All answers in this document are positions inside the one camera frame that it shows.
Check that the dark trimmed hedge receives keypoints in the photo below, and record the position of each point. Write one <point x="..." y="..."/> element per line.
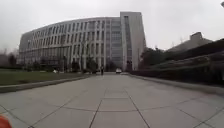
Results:
<point x="186" y="68"/>

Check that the dark green trees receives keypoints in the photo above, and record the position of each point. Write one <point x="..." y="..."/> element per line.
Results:
<point x="151" y="56"/>

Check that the grey building with sloped roof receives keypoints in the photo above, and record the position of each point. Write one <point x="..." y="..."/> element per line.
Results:
<point x="193" y="40"/>

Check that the grey paved slab path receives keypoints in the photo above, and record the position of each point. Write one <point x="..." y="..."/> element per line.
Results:
<point x="113" y="100"/>

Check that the large curved grey building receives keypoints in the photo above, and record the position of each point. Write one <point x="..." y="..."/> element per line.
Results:
<point x="83" y="40"/>

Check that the robot's own part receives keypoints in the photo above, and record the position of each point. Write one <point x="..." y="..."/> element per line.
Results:
<point x="4" y="122"/>

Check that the green lawn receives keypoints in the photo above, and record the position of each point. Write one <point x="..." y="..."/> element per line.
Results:
<point x="26" y="76"/>

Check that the person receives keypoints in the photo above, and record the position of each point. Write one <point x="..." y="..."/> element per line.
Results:
<point x="102" y="69"/>

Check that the white car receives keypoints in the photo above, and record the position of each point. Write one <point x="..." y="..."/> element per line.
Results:
<point x="118" y="70"/>

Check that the row of dark trees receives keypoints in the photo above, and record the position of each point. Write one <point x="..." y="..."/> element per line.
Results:
<point x="60" y="65"/>

